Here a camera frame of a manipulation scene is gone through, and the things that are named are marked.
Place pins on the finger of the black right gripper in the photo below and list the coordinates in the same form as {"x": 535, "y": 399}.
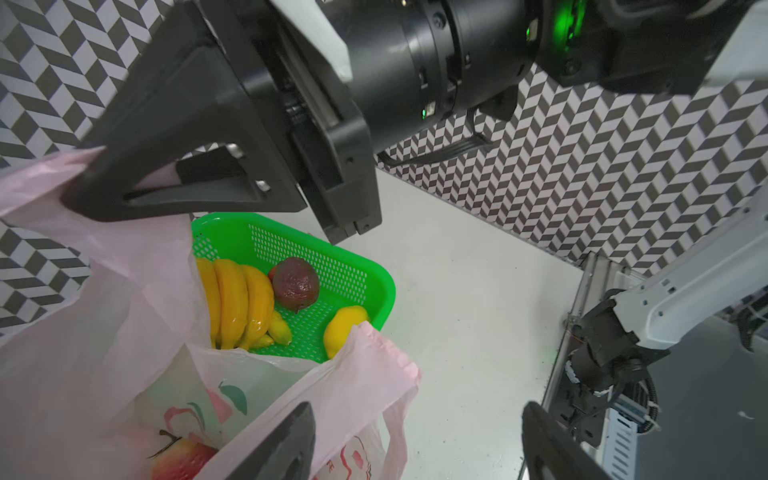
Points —
{"x": 198, "y": 125}

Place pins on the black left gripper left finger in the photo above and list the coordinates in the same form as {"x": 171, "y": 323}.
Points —
{"x": 286, "y": 453}

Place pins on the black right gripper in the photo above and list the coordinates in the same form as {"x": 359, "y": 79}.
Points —
{"x": 415, "y": 64}

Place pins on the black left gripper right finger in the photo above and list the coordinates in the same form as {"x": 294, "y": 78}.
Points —
{"x": 550, "y": 453}

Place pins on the yellow fake lemon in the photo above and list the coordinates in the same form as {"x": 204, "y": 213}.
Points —
{"x": 339, "y": 328}

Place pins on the pink plastic bag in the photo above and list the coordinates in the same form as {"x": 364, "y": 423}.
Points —
{"x": 86, "y": 390}

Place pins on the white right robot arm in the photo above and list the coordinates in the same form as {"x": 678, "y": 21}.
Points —
{"x": 612, "y": 135}

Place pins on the yellow fake banana bunch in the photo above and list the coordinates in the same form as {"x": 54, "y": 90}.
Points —
{"x": 241, "y": 305}

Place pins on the dark purple fake fruit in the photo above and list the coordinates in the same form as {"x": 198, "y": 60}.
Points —
{"x": 295, "y": 283}

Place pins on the white vented cable tray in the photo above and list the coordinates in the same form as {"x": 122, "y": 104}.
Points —
{"x": 618, "y": 451}

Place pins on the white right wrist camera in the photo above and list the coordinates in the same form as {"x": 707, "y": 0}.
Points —
{"x": 308, "y": 18}

